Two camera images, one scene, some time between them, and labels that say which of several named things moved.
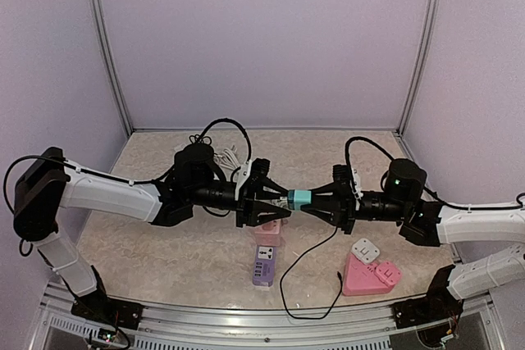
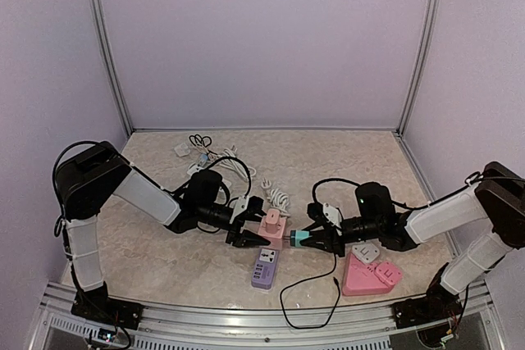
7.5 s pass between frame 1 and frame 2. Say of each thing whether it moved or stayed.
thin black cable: moved
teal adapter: moved
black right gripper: moved
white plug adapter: stayed
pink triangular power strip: stayed
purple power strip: stayed
